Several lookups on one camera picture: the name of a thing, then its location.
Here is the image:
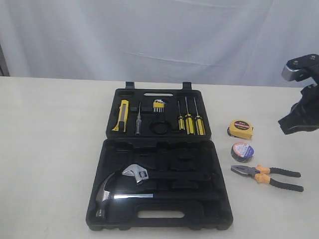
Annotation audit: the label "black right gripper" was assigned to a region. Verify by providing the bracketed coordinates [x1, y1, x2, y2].
[278, 84, 319, 135]

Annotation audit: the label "yellow tape measure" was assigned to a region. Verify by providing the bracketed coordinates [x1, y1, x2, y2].
[227, 119, 253, 140]

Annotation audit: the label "black electrical tape roll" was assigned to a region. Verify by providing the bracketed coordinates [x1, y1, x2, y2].
[231, 142, 255, 163]

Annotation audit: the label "orange black handled pliers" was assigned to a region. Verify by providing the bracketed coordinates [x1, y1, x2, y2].
[231, 165, 304, 192]

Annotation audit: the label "yellow utility knife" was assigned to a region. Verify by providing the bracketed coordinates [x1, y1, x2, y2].
[112, 100, 129, 132]

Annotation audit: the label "black plastic tool case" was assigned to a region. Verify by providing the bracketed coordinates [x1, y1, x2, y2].
[86, 82, 233, 231]

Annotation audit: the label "small yellow black screwdriver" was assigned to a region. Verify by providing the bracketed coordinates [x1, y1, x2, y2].
[177, 101, 185, 130]

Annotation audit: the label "yellow hex key set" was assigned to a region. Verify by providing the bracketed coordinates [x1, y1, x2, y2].
[153, 99, 165, 113]

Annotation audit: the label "clear voltage tester screwdriver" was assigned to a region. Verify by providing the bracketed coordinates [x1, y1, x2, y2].
[135, 102, 142, 135]

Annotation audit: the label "silver adjustable wrench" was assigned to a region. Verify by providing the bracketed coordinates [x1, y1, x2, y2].
[122, 163, 211, 186]

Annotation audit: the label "steel claw hammer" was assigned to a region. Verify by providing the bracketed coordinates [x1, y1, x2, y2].
[95, 173, 219, 218]

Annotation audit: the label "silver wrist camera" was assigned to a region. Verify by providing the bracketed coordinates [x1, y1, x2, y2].
[282, 53, 319, 84]

